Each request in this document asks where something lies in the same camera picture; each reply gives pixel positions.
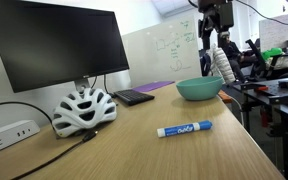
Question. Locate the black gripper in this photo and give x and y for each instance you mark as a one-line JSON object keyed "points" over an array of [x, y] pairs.
{"points": [[219, 13]]}

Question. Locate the blue dry erase marker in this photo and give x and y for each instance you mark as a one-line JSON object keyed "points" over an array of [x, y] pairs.
{"points": [[184, 128]]}

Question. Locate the green plastic bowl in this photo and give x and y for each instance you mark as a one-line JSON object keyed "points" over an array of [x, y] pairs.
{"points": [[199, 88]]}

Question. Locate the seated person in black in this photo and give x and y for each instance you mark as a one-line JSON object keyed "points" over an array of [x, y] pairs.
{"points": [[233, 53]]}

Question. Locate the white puffy jacket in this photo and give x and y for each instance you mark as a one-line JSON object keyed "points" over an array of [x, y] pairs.
{"points": [[222, 65]]}

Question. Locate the bright green object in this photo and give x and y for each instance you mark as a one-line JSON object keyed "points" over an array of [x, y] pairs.
{"points": [[272, 52]]}

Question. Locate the orange clamp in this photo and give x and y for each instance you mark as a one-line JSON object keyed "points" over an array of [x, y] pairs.
{"points": [[225, 97]]}

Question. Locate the whiteboard with green writing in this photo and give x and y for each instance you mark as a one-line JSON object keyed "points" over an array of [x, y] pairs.
{"points": [[150, 60]]}

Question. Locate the beige bag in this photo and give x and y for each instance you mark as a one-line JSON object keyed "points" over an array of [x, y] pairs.
{"points": [[284, 62]]}

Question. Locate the purple mat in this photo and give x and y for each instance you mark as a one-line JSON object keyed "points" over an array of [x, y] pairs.
{"points": [[153, 86]]}

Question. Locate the black metal workbench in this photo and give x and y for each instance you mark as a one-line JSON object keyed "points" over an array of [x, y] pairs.
{"points": [[284, 96]]}

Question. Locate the black keyboard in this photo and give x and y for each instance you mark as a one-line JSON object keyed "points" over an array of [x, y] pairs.
{"points": [[133, 97]]}

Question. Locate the white bicycle helmet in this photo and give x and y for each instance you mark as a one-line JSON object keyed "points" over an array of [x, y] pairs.
{"points": [[84, 111]]}

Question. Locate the black computer monitor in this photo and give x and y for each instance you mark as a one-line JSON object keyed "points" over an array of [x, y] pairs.
{"points": [[54, 43]]}

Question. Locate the white power strip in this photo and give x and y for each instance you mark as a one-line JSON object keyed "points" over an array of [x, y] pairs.
{"points": [[7, 136]]}

